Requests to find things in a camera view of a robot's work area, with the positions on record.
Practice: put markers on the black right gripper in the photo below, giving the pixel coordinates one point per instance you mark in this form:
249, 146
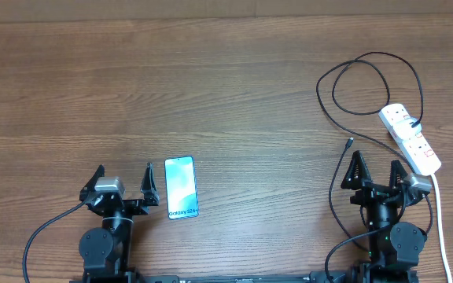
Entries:
370, 190

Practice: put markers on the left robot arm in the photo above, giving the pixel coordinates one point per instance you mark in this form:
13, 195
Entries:
106, 249

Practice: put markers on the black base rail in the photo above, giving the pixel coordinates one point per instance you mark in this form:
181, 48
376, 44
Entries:
313, 277

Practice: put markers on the Samsung Galaxy smartphone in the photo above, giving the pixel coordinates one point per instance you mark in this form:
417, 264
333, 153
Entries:
181, 188

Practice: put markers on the white charger plug adapter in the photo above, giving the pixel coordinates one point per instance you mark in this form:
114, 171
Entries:
406, 129

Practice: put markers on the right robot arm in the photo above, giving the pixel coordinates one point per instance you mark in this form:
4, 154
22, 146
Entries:
394, 245

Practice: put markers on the white power strip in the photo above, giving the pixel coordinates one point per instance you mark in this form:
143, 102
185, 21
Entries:
416, 150

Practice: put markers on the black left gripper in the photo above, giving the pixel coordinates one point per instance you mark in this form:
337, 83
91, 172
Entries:
141, 207

